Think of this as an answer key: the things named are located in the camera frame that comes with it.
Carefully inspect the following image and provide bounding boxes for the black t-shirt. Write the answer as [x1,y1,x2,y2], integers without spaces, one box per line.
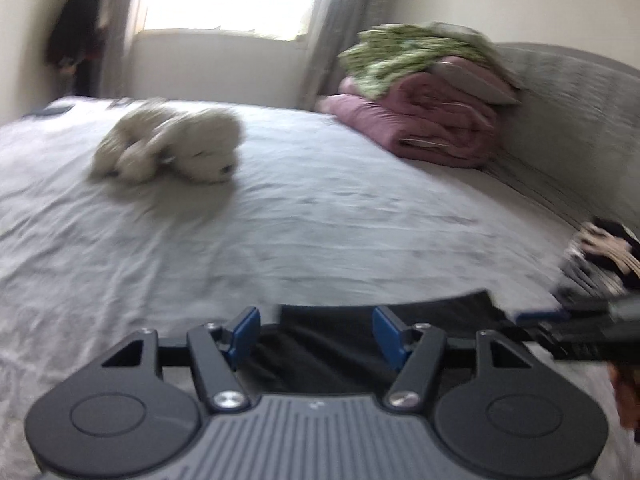
[239,290,511,398]

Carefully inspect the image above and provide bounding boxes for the striped folded clothes pile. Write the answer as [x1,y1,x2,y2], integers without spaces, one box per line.
[552,217,639,304]

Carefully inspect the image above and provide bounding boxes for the dark hanging clothes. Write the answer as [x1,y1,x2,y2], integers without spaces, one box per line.
[44,0,110,98]

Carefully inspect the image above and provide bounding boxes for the person's right hand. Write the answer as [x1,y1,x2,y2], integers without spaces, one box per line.
[608,363,639,442]

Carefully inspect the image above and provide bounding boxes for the grey padded headboard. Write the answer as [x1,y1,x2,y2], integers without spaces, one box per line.
[486,42,639,231]

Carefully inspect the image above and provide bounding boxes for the pink folded quilt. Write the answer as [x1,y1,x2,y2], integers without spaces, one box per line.
[317,72,499,168]

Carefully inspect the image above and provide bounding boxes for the white bed sheet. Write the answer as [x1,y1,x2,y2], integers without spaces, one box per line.
[0,94,640,480]

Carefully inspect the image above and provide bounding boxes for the grey pillow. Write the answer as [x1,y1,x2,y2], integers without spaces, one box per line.
[431,56,520,105]

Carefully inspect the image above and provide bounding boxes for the white plush dog toy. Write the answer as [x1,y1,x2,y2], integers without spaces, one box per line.
[91,100,244,184]

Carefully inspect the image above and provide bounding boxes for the green patterned blanket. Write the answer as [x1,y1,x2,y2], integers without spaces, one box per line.
[338,23,516,100]

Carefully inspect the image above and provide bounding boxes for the dark flat item on bed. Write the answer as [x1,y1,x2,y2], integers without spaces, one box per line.
[22,104,74,119]

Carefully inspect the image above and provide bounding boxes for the grey curtain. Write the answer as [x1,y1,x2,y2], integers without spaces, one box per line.
[296,0,390,110]

